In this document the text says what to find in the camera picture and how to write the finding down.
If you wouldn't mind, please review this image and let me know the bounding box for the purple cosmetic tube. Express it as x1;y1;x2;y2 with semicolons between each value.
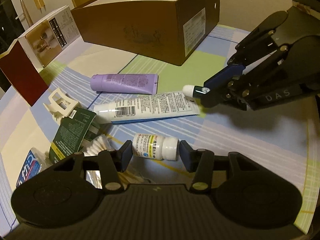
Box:
90;74;158;95

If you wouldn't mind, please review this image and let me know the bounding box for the dark red open carton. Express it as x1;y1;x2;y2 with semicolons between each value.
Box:
1;39;48;106

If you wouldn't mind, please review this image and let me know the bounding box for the blue-labelled floss pick box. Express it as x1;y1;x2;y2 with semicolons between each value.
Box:
16;147;51;187

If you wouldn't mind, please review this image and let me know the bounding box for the bundle of cotton swabs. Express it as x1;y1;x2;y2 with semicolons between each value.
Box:
81;134;114;157

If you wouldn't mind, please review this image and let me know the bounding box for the small white pill bottle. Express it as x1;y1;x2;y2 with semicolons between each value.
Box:
132;133;178;161

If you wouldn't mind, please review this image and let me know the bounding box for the dark green small tube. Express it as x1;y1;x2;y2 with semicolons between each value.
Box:
182;85;210;99

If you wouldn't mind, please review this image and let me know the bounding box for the cream hair claw clip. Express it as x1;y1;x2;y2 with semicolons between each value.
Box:
43;88;80;125

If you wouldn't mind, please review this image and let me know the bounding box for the white printed product box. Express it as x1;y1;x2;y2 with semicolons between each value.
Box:
18;5;80;69

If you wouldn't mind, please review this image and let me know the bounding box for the plaid tablecloth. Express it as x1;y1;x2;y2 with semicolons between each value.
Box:
1;25;319;237

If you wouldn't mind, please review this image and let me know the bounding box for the white cream tube with barcode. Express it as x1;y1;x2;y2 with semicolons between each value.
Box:
94;92;200;124

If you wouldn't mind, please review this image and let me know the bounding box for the green packaged item with card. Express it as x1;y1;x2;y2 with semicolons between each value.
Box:
48;107;100;164

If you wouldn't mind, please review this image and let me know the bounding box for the brown cardboard shoe box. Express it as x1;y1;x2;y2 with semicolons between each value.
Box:
72;0;220;66

